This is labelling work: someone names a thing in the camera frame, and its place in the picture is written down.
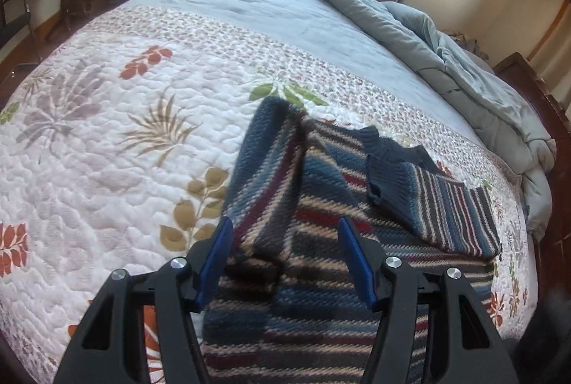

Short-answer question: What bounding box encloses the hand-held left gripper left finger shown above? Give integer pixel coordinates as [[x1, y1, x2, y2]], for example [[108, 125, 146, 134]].
[[54, 217, 235, 384]]

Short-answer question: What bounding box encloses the black chair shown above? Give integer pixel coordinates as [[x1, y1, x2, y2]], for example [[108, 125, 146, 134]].
[[0, 0, 42, 70]]

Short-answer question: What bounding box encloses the grey comforter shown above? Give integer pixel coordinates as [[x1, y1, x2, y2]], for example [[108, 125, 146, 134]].
[[243, 0, 558, 242]]

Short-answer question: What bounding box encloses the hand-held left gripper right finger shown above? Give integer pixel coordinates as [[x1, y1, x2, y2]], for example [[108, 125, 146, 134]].
[[338, 217, 520, 384]]

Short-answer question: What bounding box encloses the floral quilted bedspread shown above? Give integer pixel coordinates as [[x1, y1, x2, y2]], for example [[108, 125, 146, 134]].
[[0, 0, 542, 384]]

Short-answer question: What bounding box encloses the striped knit sweater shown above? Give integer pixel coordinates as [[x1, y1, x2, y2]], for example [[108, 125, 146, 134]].
[[203, 96, 502, 384]]

